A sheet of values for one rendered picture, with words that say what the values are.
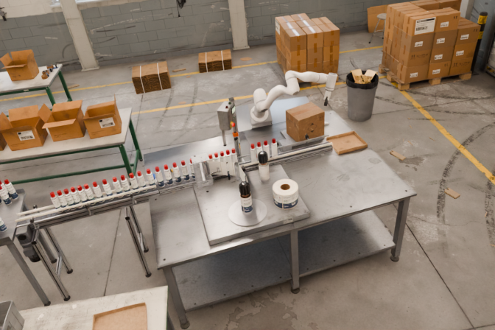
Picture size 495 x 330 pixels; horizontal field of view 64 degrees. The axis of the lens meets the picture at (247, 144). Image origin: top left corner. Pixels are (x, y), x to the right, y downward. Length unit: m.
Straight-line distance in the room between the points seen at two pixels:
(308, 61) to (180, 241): 4.39
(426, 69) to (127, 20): 5.65
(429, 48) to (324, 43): 1.57
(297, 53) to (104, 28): 4.10
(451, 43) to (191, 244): 5.13
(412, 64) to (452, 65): 0.69
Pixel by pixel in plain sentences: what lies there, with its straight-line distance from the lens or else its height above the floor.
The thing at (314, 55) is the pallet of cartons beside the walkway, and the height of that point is 0.52.
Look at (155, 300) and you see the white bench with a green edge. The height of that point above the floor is 0.80.
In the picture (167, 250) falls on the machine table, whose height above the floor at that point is 0.83.
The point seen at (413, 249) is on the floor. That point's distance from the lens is 4.20.
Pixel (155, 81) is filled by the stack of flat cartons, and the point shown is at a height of 0.18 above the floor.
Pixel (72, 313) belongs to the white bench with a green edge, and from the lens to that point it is 3.07.
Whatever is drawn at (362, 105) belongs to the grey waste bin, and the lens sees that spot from 5.79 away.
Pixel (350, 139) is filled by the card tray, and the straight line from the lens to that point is 4.03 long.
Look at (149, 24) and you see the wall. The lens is 8.68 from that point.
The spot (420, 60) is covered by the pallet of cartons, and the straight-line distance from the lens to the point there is 6.74.
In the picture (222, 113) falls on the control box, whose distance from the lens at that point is 3.33.
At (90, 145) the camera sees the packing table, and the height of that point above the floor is 0.78.
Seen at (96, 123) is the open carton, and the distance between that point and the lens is 4.70.
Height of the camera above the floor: 3.08
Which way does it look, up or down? 34 degrees down
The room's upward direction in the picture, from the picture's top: 6 degrees counter-clockwise
